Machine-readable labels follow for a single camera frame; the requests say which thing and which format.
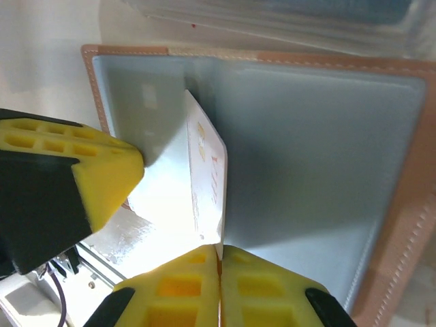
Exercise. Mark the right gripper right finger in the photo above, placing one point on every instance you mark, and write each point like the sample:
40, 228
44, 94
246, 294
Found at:
265, 296

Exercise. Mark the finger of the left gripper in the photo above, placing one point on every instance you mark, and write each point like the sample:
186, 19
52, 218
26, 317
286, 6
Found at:
51, 190

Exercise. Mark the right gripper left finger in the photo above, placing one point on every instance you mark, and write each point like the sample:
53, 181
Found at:
177, 293

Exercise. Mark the white credit card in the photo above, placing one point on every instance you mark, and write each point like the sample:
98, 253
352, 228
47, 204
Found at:
207, 170

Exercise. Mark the brown leather card holder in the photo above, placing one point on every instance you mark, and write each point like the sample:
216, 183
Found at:
306, 153

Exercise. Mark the clear acrylic tray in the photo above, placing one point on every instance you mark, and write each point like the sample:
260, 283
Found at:
272, 20

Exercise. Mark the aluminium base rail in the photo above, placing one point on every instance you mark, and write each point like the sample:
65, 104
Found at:
98, 269

